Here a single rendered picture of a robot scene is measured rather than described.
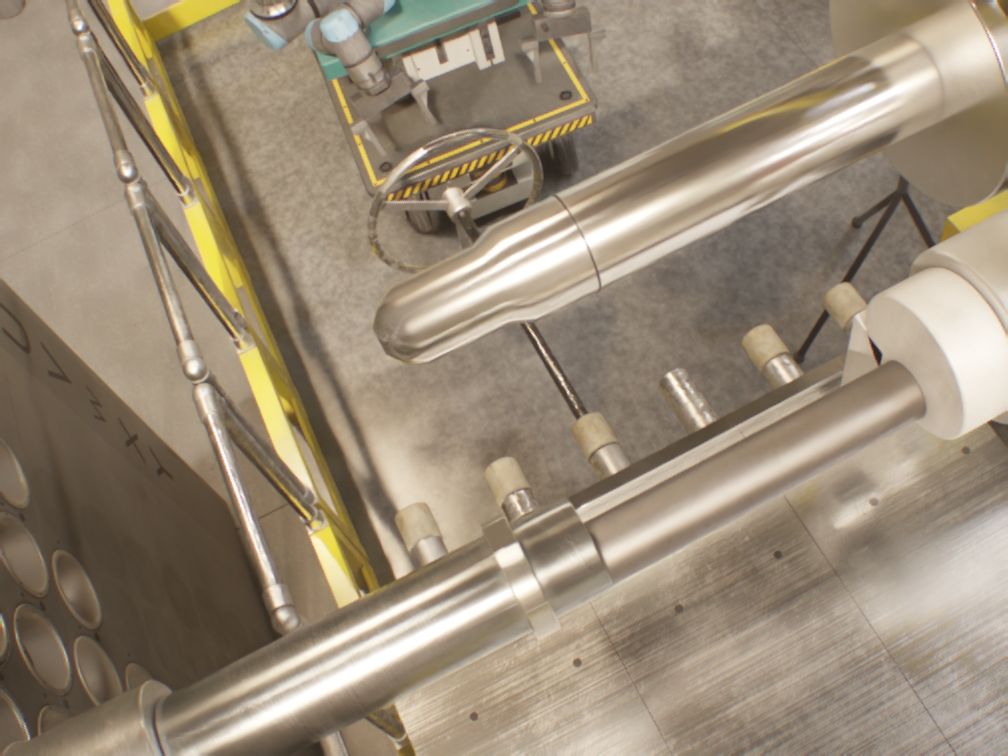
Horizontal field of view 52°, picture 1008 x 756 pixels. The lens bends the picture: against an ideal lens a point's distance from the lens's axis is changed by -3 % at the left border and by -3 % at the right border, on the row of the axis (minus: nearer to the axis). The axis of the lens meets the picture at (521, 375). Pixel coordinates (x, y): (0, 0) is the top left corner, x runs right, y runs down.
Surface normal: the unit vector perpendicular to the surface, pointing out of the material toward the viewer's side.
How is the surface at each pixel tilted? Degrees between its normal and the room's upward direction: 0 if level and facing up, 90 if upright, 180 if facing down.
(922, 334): 90
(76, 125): 0
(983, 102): 90
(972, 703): 0
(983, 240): 31
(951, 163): 90
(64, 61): 0
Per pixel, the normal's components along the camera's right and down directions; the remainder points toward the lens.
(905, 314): -0.89, 0.45
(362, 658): 0.01, -0.17
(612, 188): -0.19, -0.54
